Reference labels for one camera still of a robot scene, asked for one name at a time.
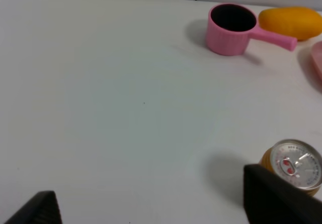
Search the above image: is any pink toy saucepan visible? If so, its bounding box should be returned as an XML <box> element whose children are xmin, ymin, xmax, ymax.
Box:
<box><xmin>206</xmin><ymin>4</ymin><xmax>297</xmax><ymax>56</ymax></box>

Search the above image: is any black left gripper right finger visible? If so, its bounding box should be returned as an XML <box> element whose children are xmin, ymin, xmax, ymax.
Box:
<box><xmin>243</xmin><ymin>164</ymin><xmax>321</xmax><ymax>223</ymax></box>

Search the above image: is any gold drink can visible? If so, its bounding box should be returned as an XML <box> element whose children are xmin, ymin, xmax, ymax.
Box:
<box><xmin>259</xmin><ymin>139</ymin><xmax>321</xmax><ymax>196</ymax></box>

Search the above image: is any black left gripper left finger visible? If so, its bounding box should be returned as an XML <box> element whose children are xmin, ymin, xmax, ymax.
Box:
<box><xmin>5</xmin><ymin>191</ymin><xmax>62</xmax><ymax>224</ymax></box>

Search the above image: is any pink plastic plate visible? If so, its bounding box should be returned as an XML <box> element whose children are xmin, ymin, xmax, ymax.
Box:
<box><xmin>310</xmin><ymin>41</ymin><xmax>322</xmax><ymax>79</ymax></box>

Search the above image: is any yellow toy mango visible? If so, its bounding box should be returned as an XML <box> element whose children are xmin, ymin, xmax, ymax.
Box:
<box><xmin>258</xmin><ymin>7</ymin><xmax>321</xmax><ymax>41</ymax></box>

